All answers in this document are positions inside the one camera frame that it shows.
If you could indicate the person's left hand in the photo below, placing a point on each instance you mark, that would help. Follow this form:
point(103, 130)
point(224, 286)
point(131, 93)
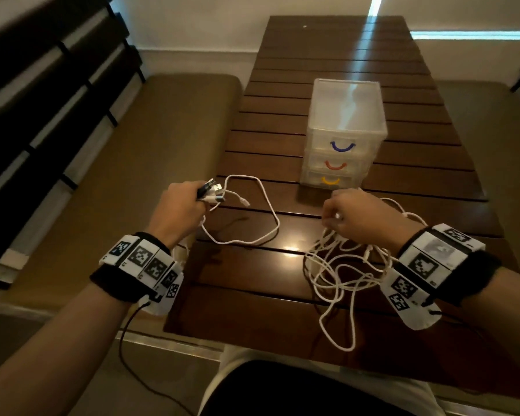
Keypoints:
point(177, 212)

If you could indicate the black marker wristband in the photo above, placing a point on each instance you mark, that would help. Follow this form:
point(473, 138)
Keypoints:
point(134, 268)
point(446, 264)

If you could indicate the wall light strip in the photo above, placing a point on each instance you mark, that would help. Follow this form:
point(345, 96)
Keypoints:
point(472, 35)
point(375, 6)

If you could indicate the clear plastic three-drawer organiser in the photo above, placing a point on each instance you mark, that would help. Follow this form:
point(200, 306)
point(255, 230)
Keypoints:
point(344, 103)

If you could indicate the brown bench cushion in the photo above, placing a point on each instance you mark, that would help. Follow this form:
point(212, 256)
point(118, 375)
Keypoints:
point(147, 168)
point(498, 160)

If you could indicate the person's black garment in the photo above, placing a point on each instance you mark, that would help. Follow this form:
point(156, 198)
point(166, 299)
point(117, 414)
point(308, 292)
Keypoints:
point(294, 389)

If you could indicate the brown slatted wooden table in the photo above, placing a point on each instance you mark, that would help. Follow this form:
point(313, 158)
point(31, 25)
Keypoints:
point(338, 51)

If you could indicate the person's right hand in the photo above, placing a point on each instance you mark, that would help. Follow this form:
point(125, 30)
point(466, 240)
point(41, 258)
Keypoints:
point(368, 220)

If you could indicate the person's left forearm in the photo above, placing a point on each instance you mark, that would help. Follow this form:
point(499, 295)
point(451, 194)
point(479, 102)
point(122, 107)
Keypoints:
point(47, 355)

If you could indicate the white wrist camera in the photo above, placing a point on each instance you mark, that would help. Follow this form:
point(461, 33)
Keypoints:
point(169, 298)
point(411, 314)

